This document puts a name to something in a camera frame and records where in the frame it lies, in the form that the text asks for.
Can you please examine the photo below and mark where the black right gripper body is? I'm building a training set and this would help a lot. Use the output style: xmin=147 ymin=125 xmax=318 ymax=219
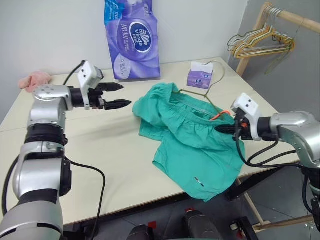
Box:
xmin=233 ymin=113 xmax=255 ymax=141

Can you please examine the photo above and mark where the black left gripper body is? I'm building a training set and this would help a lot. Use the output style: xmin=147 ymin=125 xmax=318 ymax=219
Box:
xmin=87 ymin=84 xmax=107 ymax=111

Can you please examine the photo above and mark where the wooden clothes rack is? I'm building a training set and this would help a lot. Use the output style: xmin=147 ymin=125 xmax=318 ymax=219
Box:
xmin=235 ymin=1 xmax=320 ymax=231

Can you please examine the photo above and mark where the green wire hanger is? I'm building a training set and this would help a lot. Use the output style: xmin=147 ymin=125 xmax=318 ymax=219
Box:
xmin=226 ymin=33 xmax=296 ymax=76

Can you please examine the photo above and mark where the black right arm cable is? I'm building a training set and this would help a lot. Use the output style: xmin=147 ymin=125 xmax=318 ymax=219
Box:
xmin=232 ymin=111 xmax=317 ymax=216

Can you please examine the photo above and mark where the purple tissue box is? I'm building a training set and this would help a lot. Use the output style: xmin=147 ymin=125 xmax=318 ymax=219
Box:
xmin=186 ymin=61 xmax=214 ymax=90

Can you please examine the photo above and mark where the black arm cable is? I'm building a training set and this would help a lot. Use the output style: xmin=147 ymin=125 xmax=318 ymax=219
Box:
xmin=232 ymin=111 xmax=317 ymax=216
xmin=1 ymin=59 xmax=106 ymax=240

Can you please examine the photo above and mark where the dark rounded shape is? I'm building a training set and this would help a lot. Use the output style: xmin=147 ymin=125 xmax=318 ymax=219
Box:
xmin=127 ymin=223 xmax=154 ymax=240
xmin=182 ymin=209 xmax=227 ymax=240

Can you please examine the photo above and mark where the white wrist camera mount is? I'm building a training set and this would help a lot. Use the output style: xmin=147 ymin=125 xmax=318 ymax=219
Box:
xmin=230 ymin=92 xmax=262 ymax=140
xmin=76 ymin=60 xmax=105 ymax=111

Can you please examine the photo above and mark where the pink cloth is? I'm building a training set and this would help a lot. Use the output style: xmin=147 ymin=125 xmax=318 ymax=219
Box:
xmin=18 ymin=70 xmax=53 ymax=94

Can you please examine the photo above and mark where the olive wire hanger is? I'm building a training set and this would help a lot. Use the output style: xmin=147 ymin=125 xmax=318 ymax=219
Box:
xmin=174 ymin=60 xmax=235 ymax=119

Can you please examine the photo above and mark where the black metal table frame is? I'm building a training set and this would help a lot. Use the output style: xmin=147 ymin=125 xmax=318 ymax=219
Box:
xmin=225 ymin=165 xmax=304 ymax=201

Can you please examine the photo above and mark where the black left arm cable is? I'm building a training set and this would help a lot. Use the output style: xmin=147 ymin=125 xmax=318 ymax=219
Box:
xmin=1 ymin=59 xmax=106 ymax=240

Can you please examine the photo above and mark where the white wire hanger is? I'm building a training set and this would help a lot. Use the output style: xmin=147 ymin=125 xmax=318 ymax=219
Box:
xmin=229 ymin=6 xmax=293 ymax=55

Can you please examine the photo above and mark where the purple tissue multipack bag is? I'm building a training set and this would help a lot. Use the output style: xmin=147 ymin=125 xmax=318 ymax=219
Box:
xmin=102 ymin=0 xmax=162 ymax=82

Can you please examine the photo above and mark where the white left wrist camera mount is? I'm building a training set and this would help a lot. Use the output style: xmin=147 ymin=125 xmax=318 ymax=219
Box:
xmin=76 ymin=60 xmax=105 ymax=111

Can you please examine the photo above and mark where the black wheeled stand base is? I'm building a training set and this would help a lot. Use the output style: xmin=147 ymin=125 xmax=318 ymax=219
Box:
xmin=229 ymin=216 xmax=260 ymax=240

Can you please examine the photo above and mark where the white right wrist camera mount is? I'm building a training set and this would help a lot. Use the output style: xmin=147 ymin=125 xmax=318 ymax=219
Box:
xmin=230 ymin=92 xmax=262 ymax=140

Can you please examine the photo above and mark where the green shorts garment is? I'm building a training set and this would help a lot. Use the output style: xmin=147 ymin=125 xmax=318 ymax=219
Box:
xmin=131 ymin=82 xmax=247 ymax=204

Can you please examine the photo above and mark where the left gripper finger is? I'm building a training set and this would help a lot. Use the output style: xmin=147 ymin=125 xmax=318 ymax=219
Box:
xmin=100 ymin=82 xmax=125 ymax=93
xmin=104 ymin=99 xmax=133 ymax=111

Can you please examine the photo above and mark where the orange drawstring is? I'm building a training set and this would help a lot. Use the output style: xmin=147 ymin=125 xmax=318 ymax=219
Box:
xmin=209 ymin=110 xmax=232 ymax=122

